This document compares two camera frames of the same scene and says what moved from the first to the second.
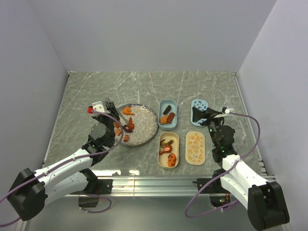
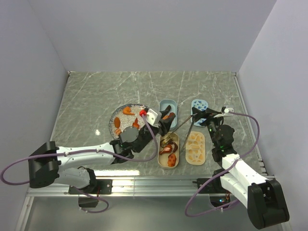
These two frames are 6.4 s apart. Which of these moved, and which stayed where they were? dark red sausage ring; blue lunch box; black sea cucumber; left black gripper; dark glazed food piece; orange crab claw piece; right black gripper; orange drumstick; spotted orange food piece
Moved: dark red sausage ring; left black gripper; orange crab claw piece
Stayed: blue lunch box; dark glazed food piece; orange drumstick; black sea cucumber; right black gripper; spotted orange food piece
